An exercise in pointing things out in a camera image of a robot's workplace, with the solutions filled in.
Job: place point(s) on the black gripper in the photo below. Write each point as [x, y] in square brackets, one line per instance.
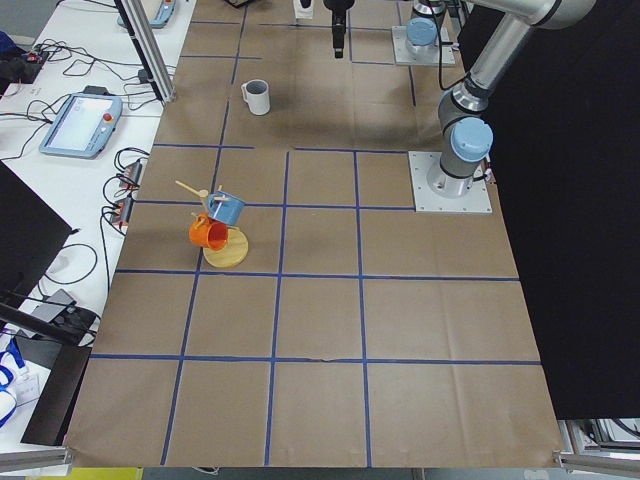
[336, 6]

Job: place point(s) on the blue white milk carton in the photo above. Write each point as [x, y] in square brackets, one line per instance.
[304, 14]

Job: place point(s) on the white mug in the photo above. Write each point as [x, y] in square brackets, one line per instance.
[256, 95]

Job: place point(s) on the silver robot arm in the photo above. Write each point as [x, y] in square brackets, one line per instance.
[423, 30]
[467, 138]

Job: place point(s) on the blue mug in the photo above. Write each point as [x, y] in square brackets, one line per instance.
[225, 207]

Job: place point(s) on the orange mug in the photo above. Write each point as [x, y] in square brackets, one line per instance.
[208, 233]

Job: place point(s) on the wooden mug tree stand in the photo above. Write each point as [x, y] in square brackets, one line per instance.
[237, 245]

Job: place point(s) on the usb hub box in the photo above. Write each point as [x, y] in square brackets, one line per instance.
[119, 218]
[129, 179]

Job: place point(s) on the teach pendant tablet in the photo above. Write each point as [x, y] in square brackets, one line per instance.
[83, 126]

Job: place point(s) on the black monitor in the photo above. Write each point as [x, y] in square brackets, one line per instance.
[32, 234]

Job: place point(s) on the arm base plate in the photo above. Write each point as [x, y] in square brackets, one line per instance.
[435, 192]
[403, 56]

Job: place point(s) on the aluminium frame post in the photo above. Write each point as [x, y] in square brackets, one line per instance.
[139, 31]

